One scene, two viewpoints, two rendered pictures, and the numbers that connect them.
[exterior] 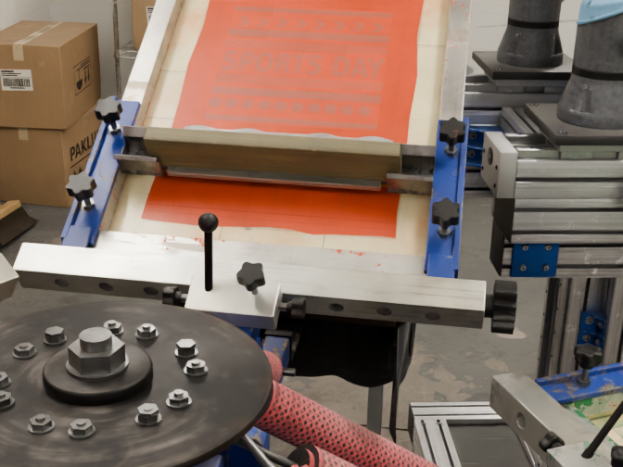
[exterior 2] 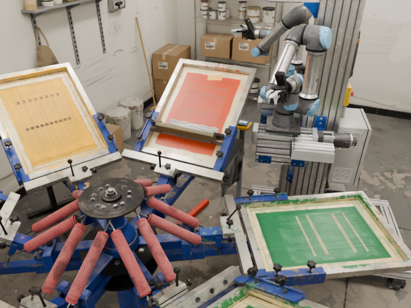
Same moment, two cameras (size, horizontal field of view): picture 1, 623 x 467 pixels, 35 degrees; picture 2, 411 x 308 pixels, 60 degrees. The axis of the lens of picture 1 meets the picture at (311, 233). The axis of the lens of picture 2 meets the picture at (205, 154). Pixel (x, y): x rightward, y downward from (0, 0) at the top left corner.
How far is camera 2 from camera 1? 0.93 m
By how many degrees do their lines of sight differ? 16
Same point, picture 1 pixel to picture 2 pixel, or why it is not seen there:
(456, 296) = (216, 175)
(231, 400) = (131, 205)
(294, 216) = (189, 146)
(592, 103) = (278, 120)
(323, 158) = (195, 134)
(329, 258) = (192, 160)
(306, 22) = (206, 90)
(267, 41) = (195, 95)
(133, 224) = (152, 144)
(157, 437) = (115, 211)
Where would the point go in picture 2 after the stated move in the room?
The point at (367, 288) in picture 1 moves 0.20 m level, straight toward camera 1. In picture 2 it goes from (196, 170) to (184, 190)
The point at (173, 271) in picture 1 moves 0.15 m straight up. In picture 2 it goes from (155, 160) to (153, 139)
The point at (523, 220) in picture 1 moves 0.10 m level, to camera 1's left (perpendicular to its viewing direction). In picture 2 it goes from (259, 149) to (244, 147)
